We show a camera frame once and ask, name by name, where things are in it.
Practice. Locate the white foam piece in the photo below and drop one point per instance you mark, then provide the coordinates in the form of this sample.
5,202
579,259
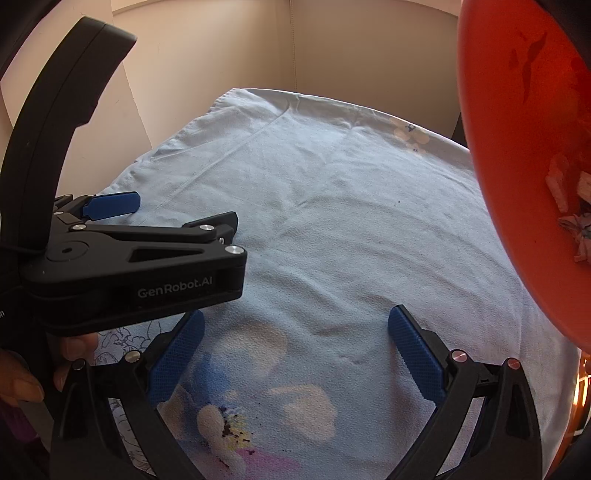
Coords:
559,184

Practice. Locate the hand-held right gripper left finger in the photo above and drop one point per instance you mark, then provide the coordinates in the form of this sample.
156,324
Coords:
178,355

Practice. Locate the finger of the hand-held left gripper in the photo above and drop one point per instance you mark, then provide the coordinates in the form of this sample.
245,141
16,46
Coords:
184,235
113,205

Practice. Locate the person's left hand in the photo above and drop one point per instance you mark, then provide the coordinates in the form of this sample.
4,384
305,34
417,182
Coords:
23,378

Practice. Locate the colourful paper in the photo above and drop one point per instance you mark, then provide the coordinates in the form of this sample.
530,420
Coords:
577,230

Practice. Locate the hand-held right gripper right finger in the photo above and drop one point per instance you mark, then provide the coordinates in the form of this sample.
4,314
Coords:
415,355

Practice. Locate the round plastic bucket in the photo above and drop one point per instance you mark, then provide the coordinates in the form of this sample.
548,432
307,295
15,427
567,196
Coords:
508,138

